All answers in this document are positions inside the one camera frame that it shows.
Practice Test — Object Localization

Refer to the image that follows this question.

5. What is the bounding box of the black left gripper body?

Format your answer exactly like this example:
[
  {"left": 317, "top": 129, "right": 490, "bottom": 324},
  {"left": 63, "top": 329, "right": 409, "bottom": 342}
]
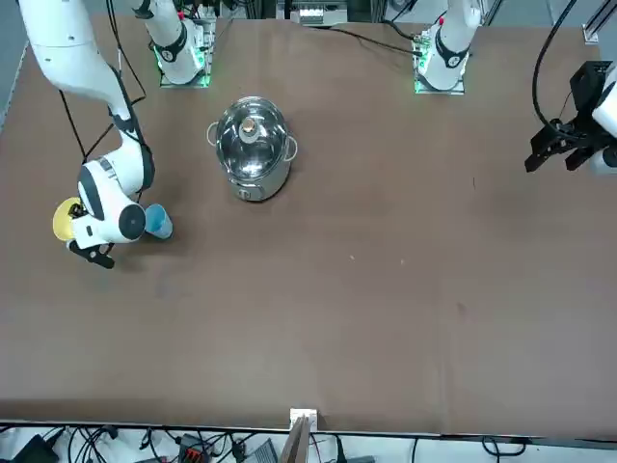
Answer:
[{"left": 550, "top": 61, "right": 612, "bottom": 147}]

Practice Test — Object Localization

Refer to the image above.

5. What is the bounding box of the blue plastic cup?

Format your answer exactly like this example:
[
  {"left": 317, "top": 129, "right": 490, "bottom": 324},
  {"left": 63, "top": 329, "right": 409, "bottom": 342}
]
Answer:
[{"left": 144, "top": 203, "right": 174, "bottom": 241}]

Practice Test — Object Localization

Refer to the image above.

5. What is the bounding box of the yellow plastic bowl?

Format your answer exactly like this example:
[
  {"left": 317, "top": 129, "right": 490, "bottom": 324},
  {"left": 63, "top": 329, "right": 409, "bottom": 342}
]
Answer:
[{"left": 51, "top": 197, "right": 86, "bottom": 242}]

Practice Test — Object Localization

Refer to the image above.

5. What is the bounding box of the aluminium profile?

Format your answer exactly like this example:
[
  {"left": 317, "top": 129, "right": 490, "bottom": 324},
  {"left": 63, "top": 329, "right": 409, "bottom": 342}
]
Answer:
[{"left": 581, "top": 0, "right": 616, "bottom": 44}]

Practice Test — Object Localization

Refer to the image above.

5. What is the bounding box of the stainless steel pot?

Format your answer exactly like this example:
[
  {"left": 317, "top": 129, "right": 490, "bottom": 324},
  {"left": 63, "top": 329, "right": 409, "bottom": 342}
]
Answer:
[{"left": 206, "top": 95, "right": 299, "bottom": 204}]

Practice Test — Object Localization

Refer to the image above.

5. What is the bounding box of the black power adapter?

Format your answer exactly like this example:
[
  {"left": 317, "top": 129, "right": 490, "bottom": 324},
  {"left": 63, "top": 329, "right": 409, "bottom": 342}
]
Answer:
[{"left": 9, "top": 433, "right": 60, "bottom": 463}]

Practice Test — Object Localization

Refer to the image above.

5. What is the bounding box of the orange black electronic device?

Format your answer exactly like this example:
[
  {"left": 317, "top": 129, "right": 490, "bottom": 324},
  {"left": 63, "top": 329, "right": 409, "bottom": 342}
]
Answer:
[{"left": 176, "top": 433, "right": 213, "bottom": 462}]

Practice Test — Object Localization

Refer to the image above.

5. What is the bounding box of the wooden board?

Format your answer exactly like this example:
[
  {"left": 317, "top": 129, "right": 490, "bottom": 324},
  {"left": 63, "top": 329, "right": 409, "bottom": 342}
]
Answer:
[{"left": 282, "top": 414, "right": 312, "bottom": 463}]

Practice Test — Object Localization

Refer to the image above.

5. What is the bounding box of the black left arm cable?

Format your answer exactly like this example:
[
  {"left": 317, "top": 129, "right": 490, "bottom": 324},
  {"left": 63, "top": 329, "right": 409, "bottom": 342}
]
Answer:
[{"left": 531, "top": 0, "right": 579, "bottom": 129}]

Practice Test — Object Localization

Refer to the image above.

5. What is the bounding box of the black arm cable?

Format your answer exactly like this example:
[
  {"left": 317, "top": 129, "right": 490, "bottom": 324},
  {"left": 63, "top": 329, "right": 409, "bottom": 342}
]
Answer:
[
  {"left": 531, "top": 0, "right": 579, "bottom": 129},
  {"left": 56, "top": 0, "right": 156, "bottom": 204}
]

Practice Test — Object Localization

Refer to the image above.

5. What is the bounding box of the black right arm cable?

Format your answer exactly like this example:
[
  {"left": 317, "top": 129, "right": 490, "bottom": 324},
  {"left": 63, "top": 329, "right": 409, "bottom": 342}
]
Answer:
[{"left": 56, "top": 0, "right": 156, "bottom": 204}]

